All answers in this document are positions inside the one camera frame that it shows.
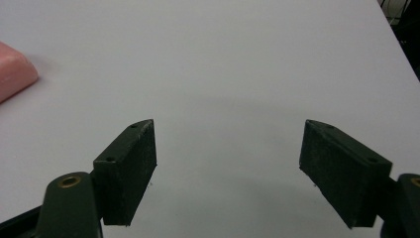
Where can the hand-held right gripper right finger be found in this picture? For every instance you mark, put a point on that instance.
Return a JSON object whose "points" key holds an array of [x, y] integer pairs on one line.
{"points": [[343, 172]]}

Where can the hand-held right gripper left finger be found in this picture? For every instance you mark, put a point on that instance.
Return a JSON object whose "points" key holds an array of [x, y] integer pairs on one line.
{"points": [[124, 175]]}

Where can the pink soft block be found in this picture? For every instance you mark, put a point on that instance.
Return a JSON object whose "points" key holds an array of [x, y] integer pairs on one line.
{"points": [[15, 74]]}

